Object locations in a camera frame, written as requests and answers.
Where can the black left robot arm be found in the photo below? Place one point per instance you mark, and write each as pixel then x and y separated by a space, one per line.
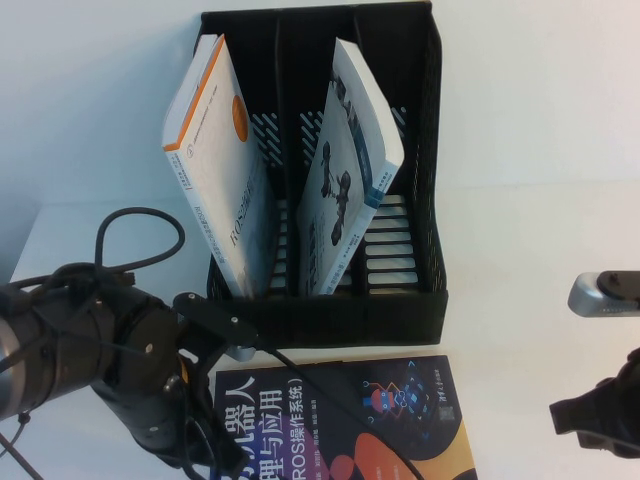
pixel 60 350

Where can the black plastic three-slot book stand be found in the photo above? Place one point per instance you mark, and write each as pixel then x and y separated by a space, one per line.
pixel 400 320

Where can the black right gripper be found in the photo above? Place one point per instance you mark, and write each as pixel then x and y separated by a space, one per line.
pixel 632 380

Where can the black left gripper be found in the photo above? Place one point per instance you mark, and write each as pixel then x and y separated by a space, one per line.
pixel 145 415

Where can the dark colourful robot ROS book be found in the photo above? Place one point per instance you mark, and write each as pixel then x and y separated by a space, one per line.
pixel 350 425

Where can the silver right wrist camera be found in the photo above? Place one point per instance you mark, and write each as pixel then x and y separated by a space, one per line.
pixel 590 295

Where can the white orange ROS2 book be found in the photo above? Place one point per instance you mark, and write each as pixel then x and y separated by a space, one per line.
pixel 215 150

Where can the white car suspension book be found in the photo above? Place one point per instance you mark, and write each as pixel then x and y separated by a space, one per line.
pixel 340 200

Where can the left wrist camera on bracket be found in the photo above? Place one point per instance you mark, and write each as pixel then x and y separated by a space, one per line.
pixel 215 315

